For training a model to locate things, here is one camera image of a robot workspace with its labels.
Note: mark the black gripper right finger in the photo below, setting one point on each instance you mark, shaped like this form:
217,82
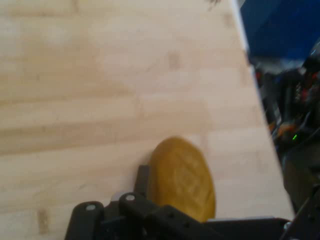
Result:
303,217

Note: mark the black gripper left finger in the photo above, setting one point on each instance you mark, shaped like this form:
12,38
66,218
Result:
140,212

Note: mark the yellow round cookie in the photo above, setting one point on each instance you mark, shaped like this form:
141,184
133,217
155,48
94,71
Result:
184,178

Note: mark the blue box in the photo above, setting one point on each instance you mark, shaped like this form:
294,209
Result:
277,27

